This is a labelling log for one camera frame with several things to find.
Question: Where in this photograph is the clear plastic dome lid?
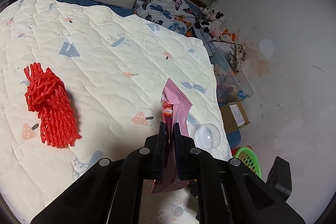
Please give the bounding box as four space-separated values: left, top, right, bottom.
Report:
191 123 221 152

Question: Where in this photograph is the pink snack wrapper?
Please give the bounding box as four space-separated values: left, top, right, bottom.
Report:
145 79 194 194

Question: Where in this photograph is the red mesh net bag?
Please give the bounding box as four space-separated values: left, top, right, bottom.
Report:
23 63 81 148

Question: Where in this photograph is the green plastic mesh basket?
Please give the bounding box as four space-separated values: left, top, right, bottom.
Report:
234 146 262 178

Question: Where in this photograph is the brown cardboard box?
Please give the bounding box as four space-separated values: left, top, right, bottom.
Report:
220 102 250 135

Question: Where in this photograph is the clear plastic storage bin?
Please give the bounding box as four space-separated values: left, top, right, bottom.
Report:
210 51 254 106

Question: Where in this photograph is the white quilted blanket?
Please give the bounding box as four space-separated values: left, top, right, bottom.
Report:
1 0 225 223

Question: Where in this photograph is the plush toy pile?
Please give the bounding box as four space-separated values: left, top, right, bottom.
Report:
193 7 247 73

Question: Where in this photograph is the butterfly pillow right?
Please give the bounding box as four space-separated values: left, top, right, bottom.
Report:
135 0 199 35

